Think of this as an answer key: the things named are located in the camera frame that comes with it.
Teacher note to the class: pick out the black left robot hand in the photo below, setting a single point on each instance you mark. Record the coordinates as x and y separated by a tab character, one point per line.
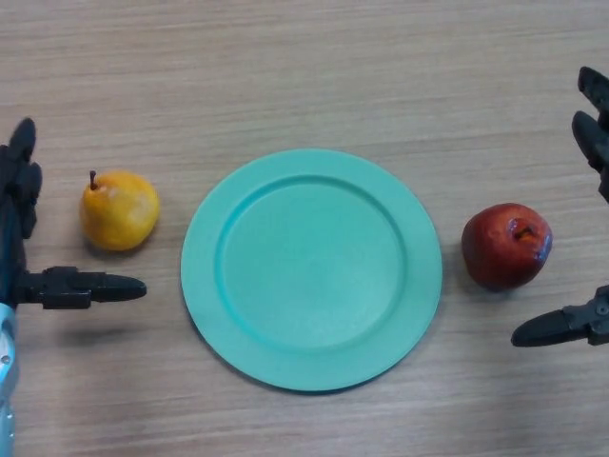
62	288

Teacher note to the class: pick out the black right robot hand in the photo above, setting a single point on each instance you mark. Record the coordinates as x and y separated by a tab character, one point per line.
547	328

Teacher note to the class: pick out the yellow pear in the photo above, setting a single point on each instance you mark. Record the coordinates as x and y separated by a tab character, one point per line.
119	212

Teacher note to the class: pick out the green round plate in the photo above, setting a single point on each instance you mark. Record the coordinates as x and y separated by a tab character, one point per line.
309	271

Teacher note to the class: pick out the red apple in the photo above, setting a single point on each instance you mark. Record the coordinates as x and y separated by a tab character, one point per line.
499	252

